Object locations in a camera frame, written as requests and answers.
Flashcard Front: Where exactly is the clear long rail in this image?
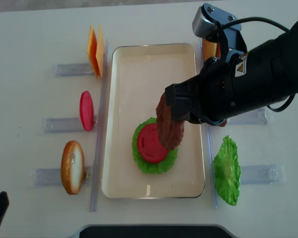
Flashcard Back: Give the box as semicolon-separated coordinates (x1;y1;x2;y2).
200;40;218;209
89;40;111;212

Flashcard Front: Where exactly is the black camera cable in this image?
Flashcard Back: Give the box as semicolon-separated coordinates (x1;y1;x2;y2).
217;16;291;40

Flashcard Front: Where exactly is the cream rectangular tray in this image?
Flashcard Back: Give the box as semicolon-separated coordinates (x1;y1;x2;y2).
101;43;205;199

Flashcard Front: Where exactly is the red tomato slice on tray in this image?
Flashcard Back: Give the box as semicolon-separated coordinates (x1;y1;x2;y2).
137;123;168;164

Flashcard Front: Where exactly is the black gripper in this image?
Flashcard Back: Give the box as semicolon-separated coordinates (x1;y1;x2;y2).
165;53;268;125

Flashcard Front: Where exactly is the upright sliced bread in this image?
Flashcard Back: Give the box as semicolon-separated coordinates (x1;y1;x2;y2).
61;140;84;195

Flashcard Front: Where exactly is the clear patty holder rail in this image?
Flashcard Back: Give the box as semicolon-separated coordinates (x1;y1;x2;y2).
227;108;273;125

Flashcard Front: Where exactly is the right orange cheese slice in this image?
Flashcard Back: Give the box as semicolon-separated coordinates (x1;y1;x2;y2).
95;25;106;79

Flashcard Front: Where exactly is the clear bread holder rail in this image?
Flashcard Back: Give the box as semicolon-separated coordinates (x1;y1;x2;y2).
31;166;92;187

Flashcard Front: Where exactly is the clear tomato holder rail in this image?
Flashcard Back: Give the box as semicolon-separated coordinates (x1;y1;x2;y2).
42;118;86;134

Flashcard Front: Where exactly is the left orange cheese slice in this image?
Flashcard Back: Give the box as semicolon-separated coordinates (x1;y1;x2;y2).
86;26;99;78

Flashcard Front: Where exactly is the upright green lettuce leaf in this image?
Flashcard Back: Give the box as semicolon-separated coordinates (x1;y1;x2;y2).
213;135;241;206

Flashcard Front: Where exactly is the clear cheese holder rail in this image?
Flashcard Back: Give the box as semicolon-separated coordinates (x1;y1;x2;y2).
55;63;94;77

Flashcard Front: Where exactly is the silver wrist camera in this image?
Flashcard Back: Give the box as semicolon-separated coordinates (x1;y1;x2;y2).
192;3;247;56

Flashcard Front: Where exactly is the green lettuce leaf on tray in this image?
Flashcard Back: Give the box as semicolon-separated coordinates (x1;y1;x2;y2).
132;118;178;174

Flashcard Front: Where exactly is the upright red tomato slice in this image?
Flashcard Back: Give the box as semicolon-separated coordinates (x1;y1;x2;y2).
79;91;94;131

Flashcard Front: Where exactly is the brown meat patty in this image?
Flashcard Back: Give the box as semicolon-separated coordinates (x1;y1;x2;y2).
219;119;228;127
156;93;185;151

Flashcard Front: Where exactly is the clear lettuce holder rail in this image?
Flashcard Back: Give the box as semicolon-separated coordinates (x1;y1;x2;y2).
240;164;287;184

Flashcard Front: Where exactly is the clear long left rail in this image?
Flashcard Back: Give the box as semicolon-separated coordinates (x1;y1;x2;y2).
89;40;111;212

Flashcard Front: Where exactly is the clear long right rail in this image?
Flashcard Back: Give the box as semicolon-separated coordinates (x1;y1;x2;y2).
200;40;218;209

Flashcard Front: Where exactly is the orange cheese slice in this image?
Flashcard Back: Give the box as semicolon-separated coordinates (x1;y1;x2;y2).
86;26;99;78
95;25;106;79

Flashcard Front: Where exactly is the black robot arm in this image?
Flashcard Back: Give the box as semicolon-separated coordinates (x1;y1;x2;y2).
163;21;298;125

